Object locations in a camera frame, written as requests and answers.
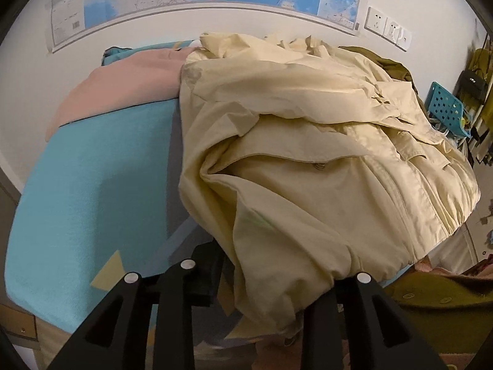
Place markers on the cream beige trench coat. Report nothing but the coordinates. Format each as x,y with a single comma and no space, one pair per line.
309,164

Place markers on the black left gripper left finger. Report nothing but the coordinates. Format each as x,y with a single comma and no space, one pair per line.
115,333

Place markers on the teal perforated plastic chair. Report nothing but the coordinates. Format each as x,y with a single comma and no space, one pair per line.
448,110

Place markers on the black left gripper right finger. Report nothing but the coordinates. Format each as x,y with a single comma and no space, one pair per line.
379,336

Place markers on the pink folded garment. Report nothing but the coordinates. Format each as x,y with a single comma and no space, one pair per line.
144,77

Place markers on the white wall socket panel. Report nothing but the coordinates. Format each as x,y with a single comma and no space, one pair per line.
387,28

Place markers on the olive green coat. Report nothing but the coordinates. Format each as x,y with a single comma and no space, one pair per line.
439,300

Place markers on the teal grey bed sheet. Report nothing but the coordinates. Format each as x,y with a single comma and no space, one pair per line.
102,200

